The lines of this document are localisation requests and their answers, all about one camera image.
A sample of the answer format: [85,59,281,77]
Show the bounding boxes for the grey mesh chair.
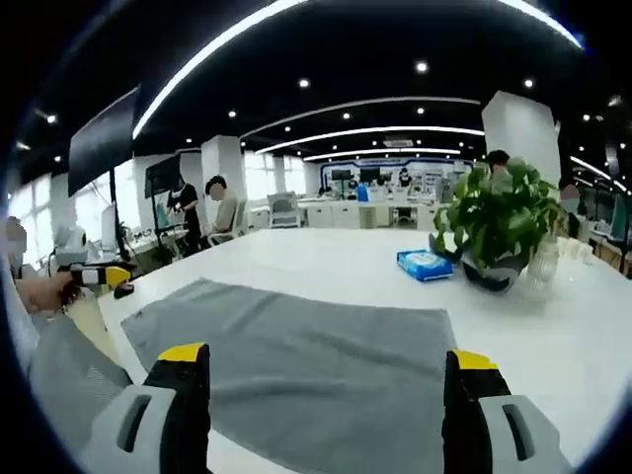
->
[28,314,135,448]

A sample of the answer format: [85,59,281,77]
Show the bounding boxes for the grey towel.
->
[119,277,458,474]

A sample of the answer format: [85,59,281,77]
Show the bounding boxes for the blue wet wipes packet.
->
[396,248,455,284]

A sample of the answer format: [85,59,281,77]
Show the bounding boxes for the person's left hand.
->
[20,273,81,315]

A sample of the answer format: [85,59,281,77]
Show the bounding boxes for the potted green plant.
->
[433,156,570,293]

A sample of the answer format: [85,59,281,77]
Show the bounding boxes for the white office chair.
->
[268,192,303,230]

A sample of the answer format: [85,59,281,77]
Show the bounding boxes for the black hanging screen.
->
[67,85,142,198]

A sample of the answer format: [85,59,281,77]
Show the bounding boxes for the clear glass vase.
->
[524,236,562,292]

